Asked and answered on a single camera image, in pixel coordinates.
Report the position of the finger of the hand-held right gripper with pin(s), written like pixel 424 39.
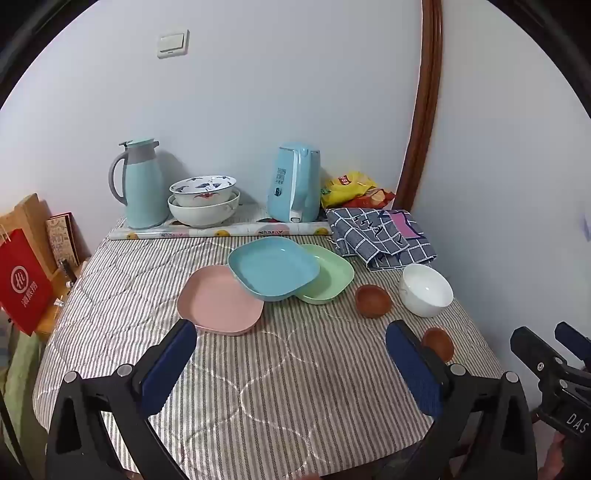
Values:
pixel 535 348
pixel 575 339

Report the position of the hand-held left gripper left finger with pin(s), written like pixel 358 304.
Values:
pixel 171 360

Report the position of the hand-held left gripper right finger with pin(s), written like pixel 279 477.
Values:
pixel 411 364

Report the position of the small brown bowl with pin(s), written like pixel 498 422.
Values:
pixel 371 300
pixel 438 344

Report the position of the pink square plate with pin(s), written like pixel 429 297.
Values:
pixel 212 304

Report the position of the white ceramic bowl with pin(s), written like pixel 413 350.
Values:
pixel 425 286

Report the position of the green square plate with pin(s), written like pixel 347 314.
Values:
pixel 330 277

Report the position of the blue square plate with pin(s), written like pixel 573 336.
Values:
pixel 272 270

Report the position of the person's right hand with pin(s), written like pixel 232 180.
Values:
pixel 554 461

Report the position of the striped quilted tablecloth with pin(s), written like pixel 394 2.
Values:
pixel 277 369

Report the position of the wooden side stool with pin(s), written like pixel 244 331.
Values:
pixel 57 304

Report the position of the rolled patterned table mat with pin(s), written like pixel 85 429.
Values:
pixel 194 232

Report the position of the grey checked cloth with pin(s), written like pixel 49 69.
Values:
pixel 369 235

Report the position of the large white patterned bowl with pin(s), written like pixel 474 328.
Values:
pixel 203 214

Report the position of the green cloth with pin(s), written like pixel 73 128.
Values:
pixel 18 369

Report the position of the brown patterned box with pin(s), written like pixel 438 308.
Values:
pixel 62 240

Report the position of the red paper bag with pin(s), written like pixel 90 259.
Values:
pixel 23 281

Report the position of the blue patterned white bowl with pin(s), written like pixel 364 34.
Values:
pixel 203 194

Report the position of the red snack bag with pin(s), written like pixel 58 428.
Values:
pixel 379 198

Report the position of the light blue thermos jug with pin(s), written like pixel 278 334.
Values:
pixel 143 189

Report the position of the yellow snack bag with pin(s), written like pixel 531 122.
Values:
pixel 346 184

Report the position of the light blue electric kettle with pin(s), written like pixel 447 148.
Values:
pixel 295 184

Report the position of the brown wooden door frame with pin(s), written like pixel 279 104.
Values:
pixel 427 92

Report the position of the white light switch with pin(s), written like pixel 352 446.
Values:
pixel 173 44

